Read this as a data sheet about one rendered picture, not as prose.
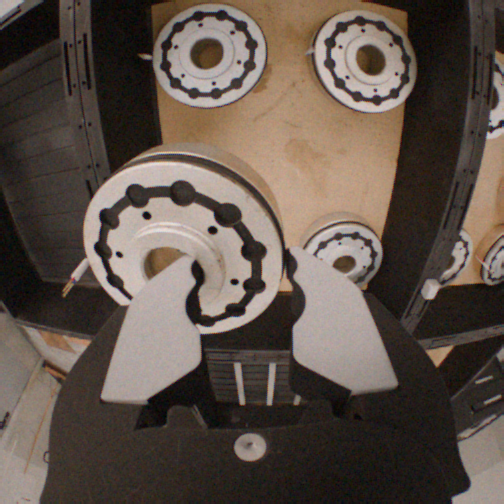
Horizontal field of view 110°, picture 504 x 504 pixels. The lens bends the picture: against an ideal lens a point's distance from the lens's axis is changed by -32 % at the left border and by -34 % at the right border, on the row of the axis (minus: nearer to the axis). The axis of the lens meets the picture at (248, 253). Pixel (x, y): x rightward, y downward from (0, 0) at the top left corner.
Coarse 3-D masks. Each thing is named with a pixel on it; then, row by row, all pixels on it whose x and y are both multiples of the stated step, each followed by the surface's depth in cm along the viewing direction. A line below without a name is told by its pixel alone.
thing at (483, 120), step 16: (496, 0) 6; (480, 96) 12; (480, 112) 13; (480, 128) 13; (480, 144) 14; (480, 160) 15; (464, 192) 17; (464, 208) 18; (448, 240) 19; (448, 256) 20; (416, 320) 25; (432, 336) 28; (448, 336) 28; (464, 336) 28
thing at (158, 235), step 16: (160, 224) 11; (176, 224) 11; (144, 240) 11; (160, 240) 11; (176, 240) 11; (192, 240) 10; (208, 240) 11; (128, 256) 11; (144, 256) 11; (192, 256) 11; (208, 256) 11; (128, 272) 12; (144, 272) 12; (208, 272) 11; (224, 272) 12; (208, 288) 12
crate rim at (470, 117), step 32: (480, 0) 7; (480, 32) 9; (96, 64) 13; (480, 64) 10; (96, 96) 14; (96, 128) 15; (96, 160) 17; (448, 192) 17; (448, 224) 18; (416, 288) 23; (224, 352) 30; (256, 352) 29; (288, 352) 29
